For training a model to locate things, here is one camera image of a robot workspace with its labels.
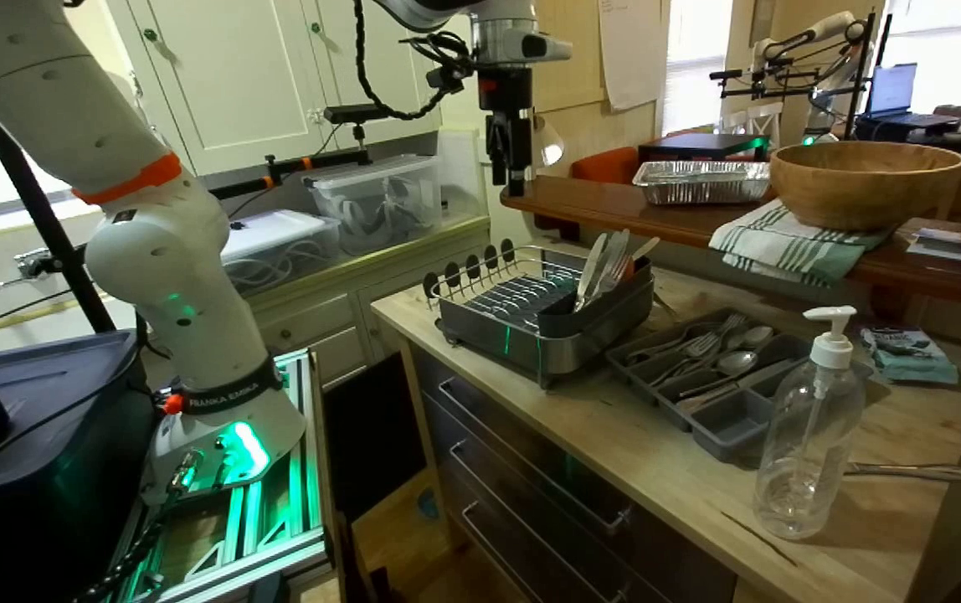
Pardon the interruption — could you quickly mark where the black bar camera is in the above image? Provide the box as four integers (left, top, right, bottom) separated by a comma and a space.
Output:
323, 100, 395, 126

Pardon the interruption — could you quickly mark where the grey dish drying rack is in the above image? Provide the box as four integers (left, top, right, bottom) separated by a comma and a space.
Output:
422, 235, 659, 392

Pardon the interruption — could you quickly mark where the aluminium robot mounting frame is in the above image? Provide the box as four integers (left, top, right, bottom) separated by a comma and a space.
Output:
108, 346, 331, 603

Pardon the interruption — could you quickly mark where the black electronics box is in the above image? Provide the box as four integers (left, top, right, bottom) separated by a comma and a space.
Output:
637, 131, 775, 167

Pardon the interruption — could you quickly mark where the large black box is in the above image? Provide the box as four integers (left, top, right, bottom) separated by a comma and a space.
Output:
0, 328, 162, 603

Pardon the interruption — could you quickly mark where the wooden bowl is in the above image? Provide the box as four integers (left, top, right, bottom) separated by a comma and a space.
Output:
767, 136, 961, 235

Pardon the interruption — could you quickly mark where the white flat utensil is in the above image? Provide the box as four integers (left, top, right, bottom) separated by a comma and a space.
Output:
595, 227, 637, 300
573, 227, 613, 316

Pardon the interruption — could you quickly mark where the clear soap pump bottle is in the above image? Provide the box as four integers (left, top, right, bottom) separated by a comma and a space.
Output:
750, 300, 869, 547

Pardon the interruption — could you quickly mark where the orange padded seat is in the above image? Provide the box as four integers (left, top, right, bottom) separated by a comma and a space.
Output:
566, 143, 645, 186

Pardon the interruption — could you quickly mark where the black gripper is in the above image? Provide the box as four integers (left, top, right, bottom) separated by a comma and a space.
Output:
477, 66, 540, 205

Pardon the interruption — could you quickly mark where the large steel spoon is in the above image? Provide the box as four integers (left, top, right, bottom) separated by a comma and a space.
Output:
673, 349, 765, 396
722, 320, 781, 357

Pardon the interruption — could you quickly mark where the green striped dish towel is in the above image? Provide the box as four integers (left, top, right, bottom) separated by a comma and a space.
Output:
705, 198, 890, 288

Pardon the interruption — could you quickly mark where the black tripod pole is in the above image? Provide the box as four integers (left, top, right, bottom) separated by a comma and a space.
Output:
0, 64, 119, 337

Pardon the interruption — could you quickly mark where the clear plastic storage bin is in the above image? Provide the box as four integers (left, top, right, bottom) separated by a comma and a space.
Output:
217, 207, 344, 299
309, 153, 445, 254

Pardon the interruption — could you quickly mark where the aluminium foil tray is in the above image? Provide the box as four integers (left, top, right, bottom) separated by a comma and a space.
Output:
631, 158, 775, 212

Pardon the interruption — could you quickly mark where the teal sponge cloth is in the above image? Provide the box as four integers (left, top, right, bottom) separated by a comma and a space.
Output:
856, 326, 961, 388

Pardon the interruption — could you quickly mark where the thin wooden chopstick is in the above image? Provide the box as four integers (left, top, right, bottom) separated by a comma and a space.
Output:
625, 235, 662, 269

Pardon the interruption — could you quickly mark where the beige paper sheet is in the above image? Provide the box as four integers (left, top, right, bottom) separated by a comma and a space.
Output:
595, 0, 673, 112

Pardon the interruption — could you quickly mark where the open laptop computer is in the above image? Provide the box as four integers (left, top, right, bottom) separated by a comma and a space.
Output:
855, 61, 961, 143

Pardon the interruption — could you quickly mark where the grey drawer cabinet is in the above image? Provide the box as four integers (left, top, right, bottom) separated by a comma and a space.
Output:
402, 346, 741, 603

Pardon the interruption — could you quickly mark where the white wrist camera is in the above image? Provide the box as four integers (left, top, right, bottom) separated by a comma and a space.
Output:
520, 31, 577, 66

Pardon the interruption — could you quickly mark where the grey cutlery tray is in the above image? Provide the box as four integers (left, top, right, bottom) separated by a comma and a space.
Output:
607, 307, 830, 462

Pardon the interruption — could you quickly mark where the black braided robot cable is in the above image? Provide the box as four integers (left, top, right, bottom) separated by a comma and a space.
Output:
348, 0, 471, 125

